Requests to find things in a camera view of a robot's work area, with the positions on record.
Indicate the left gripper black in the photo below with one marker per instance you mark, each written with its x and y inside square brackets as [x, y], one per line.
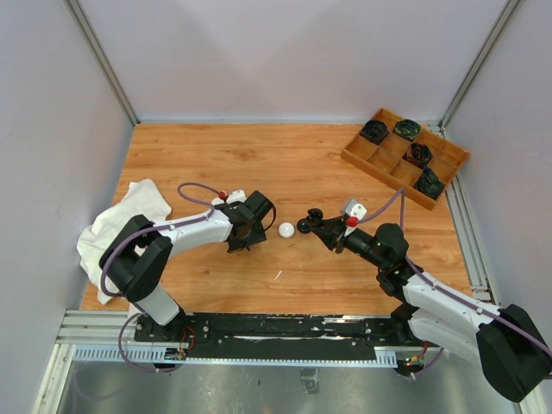
[257, 235]

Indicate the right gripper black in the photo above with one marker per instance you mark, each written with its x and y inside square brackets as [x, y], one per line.
[333, 232]

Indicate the black charging case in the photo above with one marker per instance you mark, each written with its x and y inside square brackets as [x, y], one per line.
[313, 219]

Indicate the white charging case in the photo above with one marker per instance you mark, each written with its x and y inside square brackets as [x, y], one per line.
[286, 230]

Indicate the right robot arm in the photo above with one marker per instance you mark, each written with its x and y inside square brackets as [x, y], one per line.
[503, 343]

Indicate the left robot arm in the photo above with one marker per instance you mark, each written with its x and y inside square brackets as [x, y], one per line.
[135, 261]

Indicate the wooden compartment tray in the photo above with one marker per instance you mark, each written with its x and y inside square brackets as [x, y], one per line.
[401, 153]

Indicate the white cloth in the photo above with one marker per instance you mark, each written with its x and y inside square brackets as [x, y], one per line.
[142, 198]

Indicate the blue green swirl cup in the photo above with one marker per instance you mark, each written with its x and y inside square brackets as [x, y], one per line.
[429, 184]

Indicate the dark swirl cup far left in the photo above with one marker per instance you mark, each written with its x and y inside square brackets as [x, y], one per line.
[374, 131]

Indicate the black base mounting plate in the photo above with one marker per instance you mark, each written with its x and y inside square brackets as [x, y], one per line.
[238, 334]

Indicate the dark red swirl cup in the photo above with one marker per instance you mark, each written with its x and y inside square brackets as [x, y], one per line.
[418, 155]

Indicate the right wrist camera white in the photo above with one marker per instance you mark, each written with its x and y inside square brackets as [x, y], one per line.
[354, 212]

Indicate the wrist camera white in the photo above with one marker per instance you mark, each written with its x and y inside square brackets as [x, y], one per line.
[236, 196]
[354, 212]

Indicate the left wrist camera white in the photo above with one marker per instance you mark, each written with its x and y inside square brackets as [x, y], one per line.
[236, 196]

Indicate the slotted cable duct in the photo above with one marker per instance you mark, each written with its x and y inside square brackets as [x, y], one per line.
[165, 355]

